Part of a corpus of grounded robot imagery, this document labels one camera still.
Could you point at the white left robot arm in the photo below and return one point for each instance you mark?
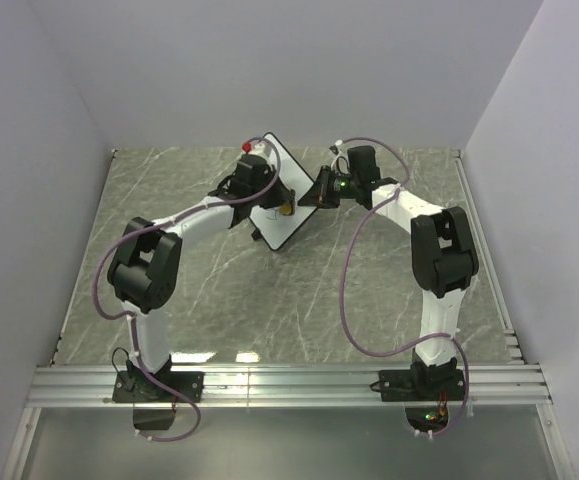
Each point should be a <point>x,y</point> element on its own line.
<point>144,269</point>

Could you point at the black framed small whiteboard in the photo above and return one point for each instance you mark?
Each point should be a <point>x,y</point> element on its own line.
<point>284,220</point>

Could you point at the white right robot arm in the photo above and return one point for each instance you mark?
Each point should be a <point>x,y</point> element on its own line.
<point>443,256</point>

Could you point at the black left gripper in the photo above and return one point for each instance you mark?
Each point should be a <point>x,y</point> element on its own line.
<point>280,195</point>

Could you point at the aluminium left side rail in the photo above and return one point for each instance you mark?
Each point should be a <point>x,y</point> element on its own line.
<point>21,444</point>

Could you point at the aluminium right side rail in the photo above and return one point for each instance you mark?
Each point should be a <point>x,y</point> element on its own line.
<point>510,334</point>

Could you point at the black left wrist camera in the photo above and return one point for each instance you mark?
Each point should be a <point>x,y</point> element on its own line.
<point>251,175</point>

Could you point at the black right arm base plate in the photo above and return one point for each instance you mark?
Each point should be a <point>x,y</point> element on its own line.
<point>421,383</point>

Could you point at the yellow black whiteboard eraser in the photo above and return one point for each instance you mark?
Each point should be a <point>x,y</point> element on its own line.
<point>287,209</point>

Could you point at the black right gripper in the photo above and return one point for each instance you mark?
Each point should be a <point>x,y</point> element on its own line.
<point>324,201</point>

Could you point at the aluminium front mounting rail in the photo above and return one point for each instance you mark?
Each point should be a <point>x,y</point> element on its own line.
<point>281,386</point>

